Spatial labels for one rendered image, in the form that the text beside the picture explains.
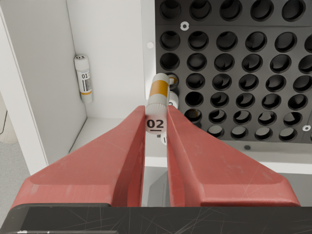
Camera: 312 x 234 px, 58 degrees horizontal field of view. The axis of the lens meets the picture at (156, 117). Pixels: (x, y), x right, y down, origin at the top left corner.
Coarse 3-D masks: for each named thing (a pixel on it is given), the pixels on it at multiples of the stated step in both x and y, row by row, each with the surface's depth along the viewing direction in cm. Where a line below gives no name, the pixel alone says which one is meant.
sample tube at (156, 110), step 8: (152, 80) 16; (160, 80) 15; (168, 80) 16; (152, 88) 15; (160, 88) 15; (168, 88) 15; (152, 96) 14; (160, 96) 14; (168, 96) 15; (152, 104) 13; (160, 104) 13; (168, 104) 14; (152, 112) 13; (160, 112) 13; (152, 120) 13; (160, 120) 13; (152, 128) 13; (160, 128) 13
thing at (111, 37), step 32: (96, 0) 23; (128, 0) 23; (96, 32) 25; (128, 32) 24; (96, 64) 26; (128, 64) 26; (96, 96) 28; (128, 96) 28; (96, 128) 28; (288, 128) 28; (160, 160) 25; (256, 160) 24; (288, 160) 24
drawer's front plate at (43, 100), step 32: (0, 0) 15; (32, 0) 18; (64, 0) 23; (0, 32) 16; (32, 32) 18; (64, 32) 23; (0, 64) 17; (32, 64) 19; (64, 64) 24; (32, 96) 19; (64, 96) 24; (32, 128) 19; (64, 128) 24; (32, 160) 21
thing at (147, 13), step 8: (144, 0) 22; (152, 0) 22; (144, 8) 22; (152, 8) 22; (144, 16) 22; (152, 16) 22; (144, 24) 23; (152, 24) 23; (144, 32) 23; (152, 32) 23; (144, 40) 24; (152, 40) 23; (144, 48) 24; (152, 48) 24; (144, 56) 24; (152, 56) 24; (144, 64) 25; (152, 64) 25; (144, 72) 25; (152, 72) 25; (144, 80) 26; (144, 88) 26
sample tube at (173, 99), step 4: (168, 76) 22; (172, 76) 22; (172, 80) 22; (176, 80) 22; (172, 92) 20; (172, 96) 19; (176, 96) 20; (172, 100) 19; (176, 100) 19; (172, 104) 19; (176, 104) 19
